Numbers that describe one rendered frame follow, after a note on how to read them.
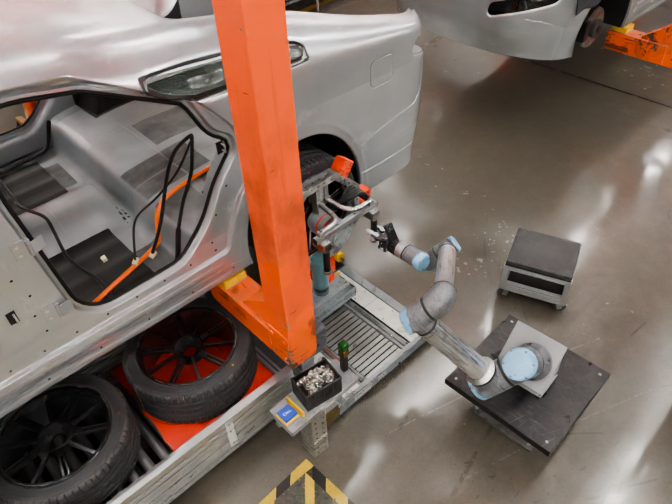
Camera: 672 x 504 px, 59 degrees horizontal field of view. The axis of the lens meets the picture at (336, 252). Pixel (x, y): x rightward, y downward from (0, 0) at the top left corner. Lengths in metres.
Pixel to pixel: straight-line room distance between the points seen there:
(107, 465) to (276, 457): 0.87
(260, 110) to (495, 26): 3.22
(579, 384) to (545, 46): 2.73
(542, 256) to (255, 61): 2.44
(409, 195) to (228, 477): 2.55
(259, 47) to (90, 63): 0.77
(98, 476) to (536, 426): 2.00
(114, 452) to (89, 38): 1.72
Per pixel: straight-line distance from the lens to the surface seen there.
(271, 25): 1.94
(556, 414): 3.19
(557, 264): 3.83
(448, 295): 2.57
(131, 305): 2.85
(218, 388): 2.98
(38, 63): 2.45
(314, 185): 2.98
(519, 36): 4.99
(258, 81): 1.97
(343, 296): 3.72
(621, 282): 4.36
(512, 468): 3.34
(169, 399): 3.00
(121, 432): 2.97
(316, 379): 2.84
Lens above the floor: 2.89
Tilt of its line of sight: 43 degrees down
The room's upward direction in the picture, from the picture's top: 3 degrees counter-clockwise
